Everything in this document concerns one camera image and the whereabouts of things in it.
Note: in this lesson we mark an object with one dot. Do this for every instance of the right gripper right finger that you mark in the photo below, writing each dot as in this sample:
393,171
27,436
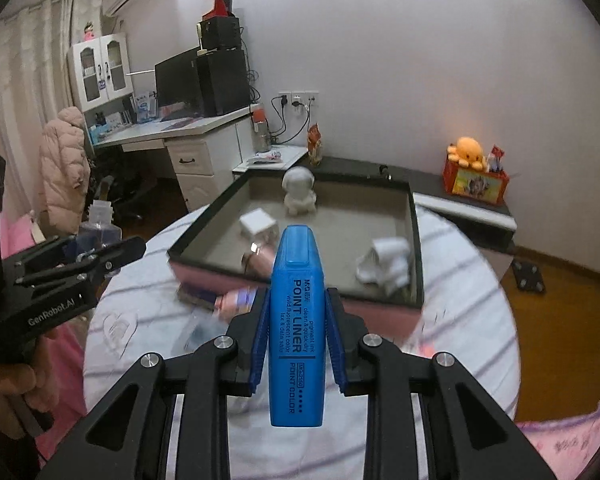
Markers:
426,417

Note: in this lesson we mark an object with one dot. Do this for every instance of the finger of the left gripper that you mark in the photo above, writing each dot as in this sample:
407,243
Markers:
102,262
54,252

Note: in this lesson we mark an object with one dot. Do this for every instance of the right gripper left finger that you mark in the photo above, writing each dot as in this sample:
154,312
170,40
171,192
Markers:
169,412

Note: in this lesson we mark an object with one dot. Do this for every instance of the clear glass bottle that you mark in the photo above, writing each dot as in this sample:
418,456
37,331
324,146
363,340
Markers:
97,232

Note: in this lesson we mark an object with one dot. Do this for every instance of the pink building block toy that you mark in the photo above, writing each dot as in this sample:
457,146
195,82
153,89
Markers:
233,303

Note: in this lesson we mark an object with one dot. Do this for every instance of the rose gold tube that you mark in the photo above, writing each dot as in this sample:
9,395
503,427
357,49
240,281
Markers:
259,260

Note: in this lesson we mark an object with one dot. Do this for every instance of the white cube box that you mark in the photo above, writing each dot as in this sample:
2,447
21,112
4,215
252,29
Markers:
259,226

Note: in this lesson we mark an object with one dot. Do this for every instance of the white power plug adapter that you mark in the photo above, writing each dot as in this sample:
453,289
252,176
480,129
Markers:
386,264

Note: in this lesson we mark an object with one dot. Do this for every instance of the blue highlighter pen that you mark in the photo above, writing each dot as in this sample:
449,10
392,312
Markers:
297,339

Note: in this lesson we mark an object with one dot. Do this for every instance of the person left hand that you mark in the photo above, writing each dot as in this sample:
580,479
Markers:
34,383

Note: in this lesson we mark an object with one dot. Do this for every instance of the pink padded jacket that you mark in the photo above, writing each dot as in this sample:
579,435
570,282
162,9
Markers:
64,170

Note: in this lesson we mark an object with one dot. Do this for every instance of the black office chair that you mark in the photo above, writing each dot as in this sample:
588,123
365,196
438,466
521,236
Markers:
118,182

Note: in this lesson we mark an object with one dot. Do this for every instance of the purple yellow rectangular box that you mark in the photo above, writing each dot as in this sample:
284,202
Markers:
197,297

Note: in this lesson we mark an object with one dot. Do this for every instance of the pink blanket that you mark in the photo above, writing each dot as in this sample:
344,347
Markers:
568,445

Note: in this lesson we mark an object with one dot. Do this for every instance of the striped white bedsheet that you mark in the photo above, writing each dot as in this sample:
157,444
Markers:
466,313

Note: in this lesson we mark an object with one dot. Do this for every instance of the white desk with drawers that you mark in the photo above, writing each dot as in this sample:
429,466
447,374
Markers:
203,152

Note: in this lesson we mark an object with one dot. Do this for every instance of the beige curtain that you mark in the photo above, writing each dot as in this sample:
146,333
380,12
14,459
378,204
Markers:
35,86

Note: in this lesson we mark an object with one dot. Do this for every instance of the black bathroom scale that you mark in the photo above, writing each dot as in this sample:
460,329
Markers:
528,277

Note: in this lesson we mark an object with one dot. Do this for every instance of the black computer monitor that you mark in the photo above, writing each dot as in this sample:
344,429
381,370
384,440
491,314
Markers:
178,87

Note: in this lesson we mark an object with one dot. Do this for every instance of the white glass door cabinet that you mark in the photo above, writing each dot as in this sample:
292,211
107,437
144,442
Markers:
100,71

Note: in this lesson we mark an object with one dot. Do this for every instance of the orange lid water bottle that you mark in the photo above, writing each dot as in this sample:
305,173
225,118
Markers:
261,136

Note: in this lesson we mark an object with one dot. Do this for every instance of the small white side cabinet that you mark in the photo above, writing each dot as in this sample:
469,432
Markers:
278,158

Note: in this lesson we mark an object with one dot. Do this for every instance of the low black white tv bench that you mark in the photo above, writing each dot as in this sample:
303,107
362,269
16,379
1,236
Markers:
490,228

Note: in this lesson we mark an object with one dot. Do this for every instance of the pink storage box black rim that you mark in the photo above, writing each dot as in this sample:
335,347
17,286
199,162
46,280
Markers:
352,212

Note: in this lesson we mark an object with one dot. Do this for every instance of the red snack bag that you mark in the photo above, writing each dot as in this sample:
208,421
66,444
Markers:
314,144

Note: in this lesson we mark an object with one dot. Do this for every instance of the black speaker on tower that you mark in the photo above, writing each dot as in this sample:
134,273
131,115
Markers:
220,33

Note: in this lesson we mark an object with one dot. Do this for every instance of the orange octopus plush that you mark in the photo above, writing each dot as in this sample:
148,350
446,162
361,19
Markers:
467,152

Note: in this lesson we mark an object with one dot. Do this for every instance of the white wall socket strip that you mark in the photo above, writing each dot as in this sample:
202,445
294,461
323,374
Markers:
310,98

